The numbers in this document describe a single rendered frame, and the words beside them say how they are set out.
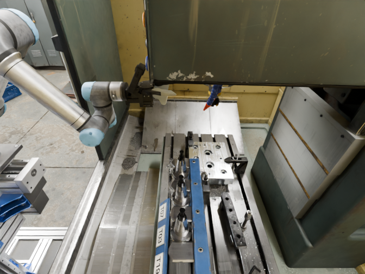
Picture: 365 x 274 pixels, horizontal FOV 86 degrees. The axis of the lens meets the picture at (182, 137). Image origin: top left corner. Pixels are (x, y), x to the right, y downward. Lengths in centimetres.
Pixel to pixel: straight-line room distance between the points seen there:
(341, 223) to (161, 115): 146
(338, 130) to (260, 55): 53
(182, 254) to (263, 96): 174
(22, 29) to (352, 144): 113
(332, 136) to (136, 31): 147
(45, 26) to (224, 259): 518
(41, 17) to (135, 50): 374
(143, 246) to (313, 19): 105
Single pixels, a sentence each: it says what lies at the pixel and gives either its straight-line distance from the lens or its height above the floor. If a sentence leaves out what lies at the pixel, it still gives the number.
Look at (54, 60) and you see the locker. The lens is 559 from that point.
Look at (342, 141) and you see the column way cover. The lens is 87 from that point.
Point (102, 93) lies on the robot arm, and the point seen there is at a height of 145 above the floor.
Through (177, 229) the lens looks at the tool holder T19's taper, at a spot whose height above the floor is 125.
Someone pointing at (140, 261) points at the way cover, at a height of 76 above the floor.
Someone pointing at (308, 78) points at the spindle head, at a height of 164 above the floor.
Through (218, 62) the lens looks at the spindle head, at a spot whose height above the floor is 167.
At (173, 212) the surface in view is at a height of 122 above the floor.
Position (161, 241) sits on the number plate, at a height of 95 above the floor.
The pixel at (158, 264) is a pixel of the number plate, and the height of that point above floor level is 94.
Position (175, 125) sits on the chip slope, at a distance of 181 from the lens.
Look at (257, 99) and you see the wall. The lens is 210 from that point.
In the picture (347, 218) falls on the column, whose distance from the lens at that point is 99.
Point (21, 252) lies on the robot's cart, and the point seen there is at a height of 21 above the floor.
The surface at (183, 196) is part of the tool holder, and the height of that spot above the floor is 125.
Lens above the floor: 180
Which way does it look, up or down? 39 degrees down
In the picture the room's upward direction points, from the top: 2 degrees clockwise
